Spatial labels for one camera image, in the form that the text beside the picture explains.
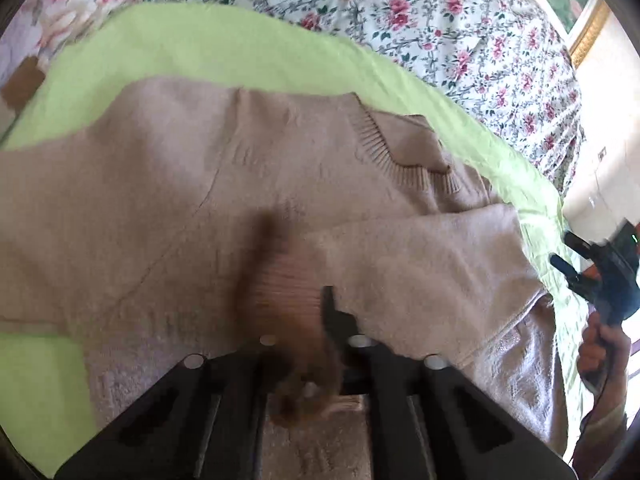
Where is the beige knit sweater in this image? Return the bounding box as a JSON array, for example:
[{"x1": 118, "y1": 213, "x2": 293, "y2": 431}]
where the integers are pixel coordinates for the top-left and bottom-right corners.
[{"x1": 1, "y1": 77, "x2": 567, "y2": 458}]

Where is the dark red sleeve forearm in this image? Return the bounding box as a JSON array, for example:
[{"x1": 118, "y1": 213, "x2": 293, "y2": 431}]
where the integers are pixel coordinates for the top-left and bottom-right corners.
[{"x1": 572, "y1": 382, "x2": 627, "y2": 479}]

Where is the person's right hand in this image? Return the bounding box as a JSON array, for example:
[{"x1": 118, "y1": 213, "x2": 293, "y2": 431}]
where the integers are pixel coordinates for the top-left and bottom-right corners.
[{"x1": 577, "y1": 310, "x2": 631, "y2": 396}]

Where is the lime green bed sheet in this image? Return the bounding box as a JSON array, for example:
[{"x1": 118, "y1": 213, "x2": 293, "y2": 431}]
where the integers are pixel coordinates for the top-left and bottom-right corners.
[{"x1": 1, "y1": 3, "x2": 586, "y2": 474}]

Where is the gold framed painting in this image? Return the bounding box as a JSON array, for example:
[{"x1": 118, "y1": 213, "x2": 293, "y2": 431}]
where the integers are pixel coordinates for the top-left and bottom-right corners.
[{"x1": 499, "y1": 0, "x2": 614, "y2": 71}]

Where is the rose floral quilt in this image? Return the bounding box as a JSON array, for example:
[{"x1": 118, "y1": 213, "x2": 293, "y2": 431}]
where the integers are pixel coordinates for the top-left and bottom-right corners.
[{"x1": 130, "y1": 0, "x2": 585, "y2": 193}]

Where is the pastel floral pillow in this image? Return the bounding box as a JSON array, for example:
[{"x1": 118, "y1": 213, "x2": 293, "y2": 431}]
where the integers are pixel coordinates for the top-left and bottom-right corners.
[{"x1": 1, "y1": 0, "x2": 141, "y2": 81}]

